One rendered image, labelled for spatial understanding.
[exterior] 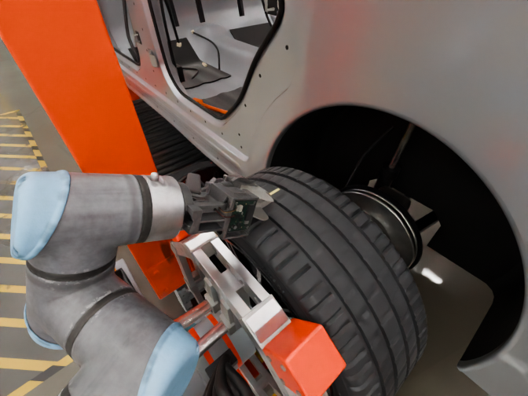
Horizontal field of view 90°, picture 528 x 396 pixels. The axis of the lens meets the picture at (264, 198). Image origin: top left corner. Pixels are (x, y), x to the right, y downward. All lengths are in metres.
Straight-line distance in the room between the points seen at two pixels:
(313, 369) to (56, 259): 0.34
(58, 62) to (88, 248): 0.40
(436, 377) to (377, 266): 1.31
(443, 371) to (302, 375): 1.46
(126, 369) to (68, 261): 0.13
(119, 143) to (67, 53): 0.20
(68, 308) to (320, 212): 0.41
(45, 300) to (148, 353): 0.14
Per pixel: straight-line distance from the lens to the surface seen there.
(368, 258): 0.53
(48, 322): 0.40
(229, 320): 0.56
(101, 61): 0.67
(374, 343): 0.54
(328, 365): 0.44
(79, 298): 0.38
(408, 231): 0.86
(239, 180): 0.46
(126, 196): 0.34
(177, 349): 0.33
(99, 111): 0.69
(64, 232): 0.33
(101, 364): 0.35
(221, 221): 0.40
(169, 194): 0.36
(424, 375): 1.78
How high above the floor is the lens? 1.56
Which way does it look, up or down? 44 degrees down
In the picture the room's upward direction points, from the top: straight up
